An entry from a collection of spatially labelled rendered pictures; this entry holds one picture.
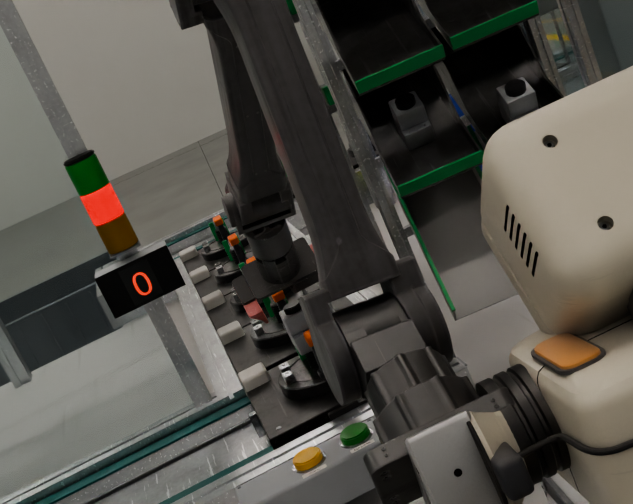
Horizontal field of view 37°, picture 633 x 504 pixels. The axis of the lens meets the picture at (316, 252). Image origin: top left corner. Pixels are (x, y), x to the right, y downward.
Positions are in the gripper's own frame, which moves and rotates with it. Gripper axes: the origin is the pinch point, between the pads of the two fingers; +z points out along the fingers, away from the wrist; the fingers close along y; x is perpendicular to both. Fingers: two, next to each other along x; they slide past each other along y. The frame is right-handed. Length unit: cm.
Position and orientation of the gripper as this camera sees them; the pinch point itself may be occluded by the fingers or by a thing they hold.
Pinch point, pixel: (293, 302)
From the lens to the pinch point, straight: 141.4
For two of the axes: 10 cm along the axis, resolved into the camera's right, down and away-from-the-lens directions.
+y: -8.9, 4.4, -1.2
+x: 4.2, 6.8, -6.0
